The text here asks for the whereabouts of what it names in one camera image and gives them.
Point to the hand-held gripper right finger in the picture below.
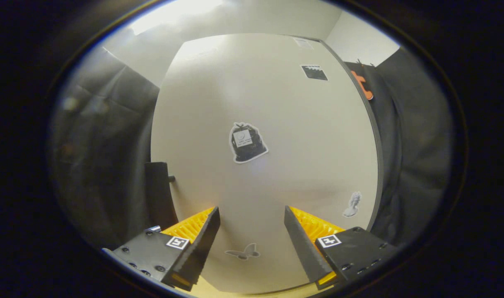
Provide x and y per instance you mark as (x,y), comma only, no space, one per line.
(302,248)

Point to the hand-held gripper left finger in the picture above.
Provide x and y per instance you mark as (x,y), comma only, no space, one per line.
(198,252)

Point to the white shoe cabinet door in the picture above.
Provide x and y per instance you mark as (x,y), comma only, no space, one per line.
(297,165)

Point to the grey shoe cabinet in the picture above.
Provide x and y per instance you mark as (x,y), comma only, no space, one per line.
(379,165)

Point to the ceiling light panel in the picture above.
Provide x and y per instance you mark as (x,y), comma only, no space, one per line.
(173,16)

